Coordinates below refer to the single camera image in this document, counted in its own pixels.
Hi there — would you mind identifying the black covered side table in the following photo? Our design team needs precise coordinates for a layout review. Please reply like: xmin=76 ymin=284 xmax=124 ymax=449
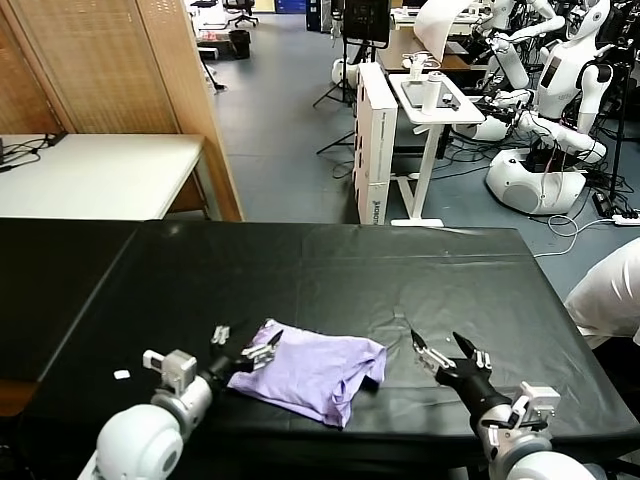
xmin=0 ymin=217 xmax=146 ymax=382

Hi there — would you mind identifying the black trash bin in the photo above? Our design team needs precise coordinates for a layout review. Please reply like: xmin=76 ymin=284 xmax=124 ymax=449
xmin=229 ymin=29 xmax=252 ymax=60

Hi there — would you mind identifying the white standing desk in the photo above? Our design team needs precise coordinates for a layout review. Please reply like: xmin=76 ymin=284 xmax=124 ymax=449
xmin=388 ymin=72 xmax=487 ymax=227

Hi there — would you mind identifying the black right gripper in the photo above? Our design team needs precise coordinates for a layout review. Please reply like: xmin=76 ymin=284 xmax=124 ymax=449
xmin=408 ymin=327 xmax=515 ymax=419

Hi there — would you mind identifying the white table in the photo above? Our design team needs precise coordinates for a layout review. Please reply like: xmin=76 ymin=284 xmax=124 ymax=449
xmin=0 ymin=133 xmax=222 ymax=222

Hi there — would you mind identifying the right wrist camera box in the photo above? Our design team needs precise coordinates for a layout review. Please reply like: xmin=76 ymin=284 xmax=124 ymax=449
xmin=509 ymin=380 xmax=562 ymax=431

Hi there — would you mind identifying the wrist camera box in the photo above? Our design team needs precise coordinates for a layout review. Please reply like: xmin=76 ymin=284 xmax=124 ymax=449
xmin=509 ymin=380 xmax=562 ymax=431
xmin=142 ymin=349 xmax=199 ymax=394

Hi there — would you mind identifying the lavender t-shirt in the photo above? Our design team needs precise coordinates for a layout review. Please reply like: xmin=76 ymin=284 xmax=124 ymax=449
xmin=227 ymin=319 xmax=389 ymax=430

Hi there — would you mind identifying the black camera tripod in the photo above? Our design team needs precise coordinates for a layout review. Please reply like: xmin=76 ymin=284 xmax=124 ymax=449
xmin=202 ymin=59 xmax=229 ymax=95

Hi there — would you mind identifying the black monitor tripod stand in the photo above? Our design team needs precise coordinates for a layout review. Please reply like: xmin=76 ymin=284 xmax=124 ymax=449
xmin=313 ymin=39 xmax=381 ymax=109

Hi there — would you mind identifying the brown wooden desk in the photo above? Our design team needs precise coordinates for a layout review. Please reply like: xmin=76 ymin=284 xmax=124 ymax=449
xmin=377 ymin=30 xmax=489 ymax=75

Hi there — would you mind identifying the black office chair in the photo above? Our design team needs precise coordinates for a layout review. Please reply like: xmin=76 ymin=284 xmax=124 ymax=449
xmin=222 ymin=0 xmax=260 ymax=29

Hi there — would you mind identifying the person in white shirt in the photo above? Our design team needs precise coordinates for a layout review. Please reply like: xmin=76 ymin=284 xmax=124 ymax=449
xmin=563 ymin=239 xmax=640 ymax=351

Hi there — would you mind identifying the black light stand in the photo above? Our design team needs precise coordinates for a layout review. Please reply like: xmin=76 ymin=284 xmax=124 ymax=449
xmin=594 ymin=29 xmax=640 ymax=216

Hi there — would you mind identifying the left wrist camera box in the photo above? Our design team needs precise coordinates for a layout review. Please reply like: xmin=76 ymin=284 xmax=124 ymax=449
xmin=142 ymin=349 xmax=199 ymax=394

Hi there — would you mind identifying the black table cover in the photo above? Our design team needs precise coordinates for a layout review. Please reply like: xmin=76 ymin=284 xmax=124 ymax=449
xmin=29 ymin=219 xmax=640 ymax=454

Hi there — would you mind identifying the tall white cardboard box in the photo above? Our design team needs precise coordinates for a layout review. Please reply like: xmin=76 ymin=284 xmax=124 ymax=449
xmin=352 ymin=62 xmax=400 ymax=225

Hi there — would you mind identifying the white tumbler bottle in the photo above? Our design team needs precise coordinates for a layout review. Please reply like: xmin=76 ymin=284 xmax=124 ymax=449
xmin=422 ymin=71 xmax=445 ymax=116

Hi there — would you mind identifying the grey tablet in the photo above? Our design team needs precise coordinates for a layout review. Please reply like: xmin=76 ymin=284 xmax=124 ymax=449
xmin=401 ymin=79 xmax=431 ymax=109

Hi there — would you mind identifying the white floor cable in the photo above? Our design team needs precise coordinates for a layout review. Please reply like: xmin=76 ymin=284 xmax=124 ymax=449
xmin=534 ymin=214 xmax=621 ymax=260

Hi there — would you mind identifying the black cable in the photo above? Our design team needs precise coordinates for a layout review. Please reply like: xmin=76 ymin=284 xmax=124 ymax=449
xmin=0 ymin=137 xmax=51 ymax=174

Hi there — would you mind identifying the white curved sheet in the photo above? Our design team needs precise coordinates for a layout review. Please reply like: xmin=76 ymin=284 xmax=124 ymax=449
xmin=414 ymin=0 xmax=474 ymax=64

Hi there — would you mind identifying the wooden folding screen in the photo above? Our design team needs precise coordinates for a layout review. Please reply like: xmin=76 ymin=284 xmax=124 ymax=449
xmin=0 ymin=0 xmax=246 ymax=222

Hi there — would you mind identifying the black monitor panel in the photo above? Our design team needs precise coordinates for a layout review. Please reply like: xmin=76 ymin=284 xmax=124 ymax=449
xmin=344 ymin=0 xmax=392 ymax=50

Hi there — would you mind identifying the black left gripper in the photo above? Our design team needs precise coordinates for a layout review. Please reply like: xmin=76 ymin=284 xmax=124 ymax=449
xmin=207 ymin=324 xmax=285 ymax=390

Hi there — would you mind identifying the white humanoid robot with base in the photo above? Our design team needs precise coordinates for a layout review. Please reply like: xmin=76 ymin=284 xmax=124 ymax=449
xmin=452 ymin=0 xmax=617 ymax=217

